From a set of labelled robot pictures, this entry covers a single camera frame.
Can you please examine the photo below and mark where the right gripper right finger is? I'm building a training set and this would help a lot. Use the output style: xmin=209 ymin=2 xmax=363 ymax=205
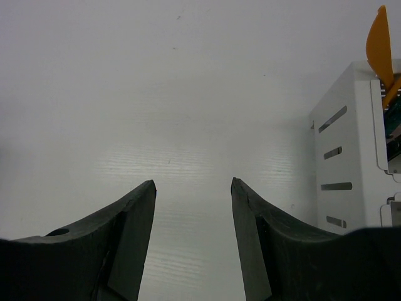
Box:
xmin=231 ymin=178 xmax=400 ymax=300

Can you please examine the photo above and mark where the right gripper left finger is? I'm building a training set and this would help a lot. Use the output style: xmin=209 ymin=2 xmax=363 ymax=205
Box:
xmin=1 ymin=180 xmax=156 ymax=300

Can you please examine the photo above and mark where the patterned-handle metal knife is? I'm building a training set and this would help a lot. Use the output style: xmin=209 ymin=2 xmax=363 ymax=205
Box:
xmin=384 ymin=96 xmax=400 ymax=161

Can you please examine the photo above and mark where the white two-compartment utensil holder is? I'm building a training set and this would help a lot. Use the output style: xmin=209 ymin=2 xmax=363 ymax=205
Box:
xmin=310 ymin=61 xmax=400 ymax=235

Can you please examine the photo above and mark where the orange knife in holder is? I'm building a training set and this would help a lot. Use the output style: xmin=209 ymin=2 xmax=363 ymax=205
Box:
xmin=365 ymin=5 xmax=400 ymax=110

